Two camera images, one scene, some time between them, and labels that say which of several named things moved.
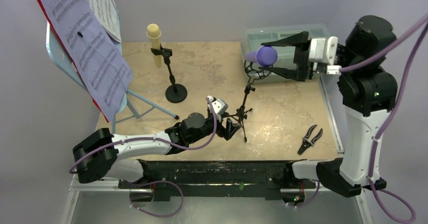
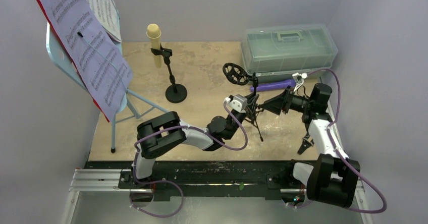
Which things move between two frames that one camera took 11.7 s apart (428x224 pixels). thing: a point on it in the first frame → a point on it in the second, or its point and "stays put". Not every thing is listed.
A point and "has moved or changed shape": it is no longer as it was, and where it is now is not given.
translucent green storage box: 253,37 stays put
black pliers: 306,143 stays put
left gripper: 226,132 → 244,113
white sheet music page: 103,4 stays put
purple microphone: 265,55 → 272,86
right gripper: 300,59 → 285,100
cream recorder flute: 154,33 stays put
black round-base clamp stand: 176,93 stays put
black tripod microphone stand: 254,73 has moved or changed shape
